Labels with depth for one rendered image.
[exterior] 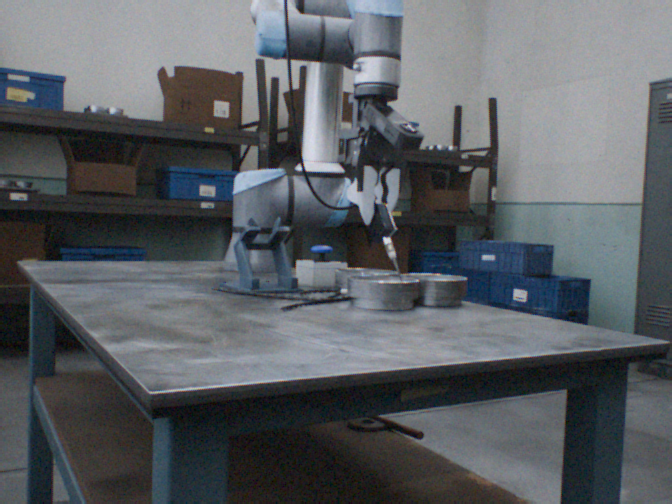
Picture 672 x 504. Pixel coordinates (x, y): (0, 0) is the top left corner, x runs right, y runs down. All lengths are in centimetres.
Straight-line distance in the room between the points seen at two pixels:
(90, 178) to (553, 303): 309
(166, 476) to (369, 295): 46
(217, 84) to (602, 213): 304
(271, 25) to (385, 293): 48
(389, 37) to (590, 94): 470
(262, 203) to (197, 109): 316
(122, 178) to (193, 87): 78
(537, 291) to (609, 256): 93
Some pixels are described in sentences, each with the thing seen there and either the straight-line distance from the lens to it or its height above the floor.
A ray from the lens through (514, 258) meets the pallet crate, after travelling 481.
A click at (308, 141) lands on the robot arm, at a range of 151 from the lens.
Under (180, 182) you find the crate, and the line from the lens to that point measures 455.
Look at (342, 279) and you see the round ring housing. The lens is 106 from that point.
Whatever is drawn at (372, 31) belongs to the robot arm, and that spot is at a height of 121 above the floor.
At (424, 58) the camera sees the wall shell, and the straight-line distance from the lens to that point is 625.
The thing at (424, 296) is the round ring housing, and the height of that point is 81.
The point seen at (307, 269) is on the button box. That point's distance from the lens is 120.
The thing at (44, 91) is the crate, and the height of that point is 162.
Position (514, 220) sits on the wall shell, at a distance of 609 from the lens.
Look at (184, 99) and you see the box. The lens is 460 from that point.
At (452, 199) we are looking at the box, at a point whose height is 112.
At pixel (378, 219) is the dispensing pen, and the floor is 93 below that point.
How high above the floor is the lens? 93
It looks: 3 degrees down
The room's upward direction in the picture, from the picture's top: 2 degrees clockwise
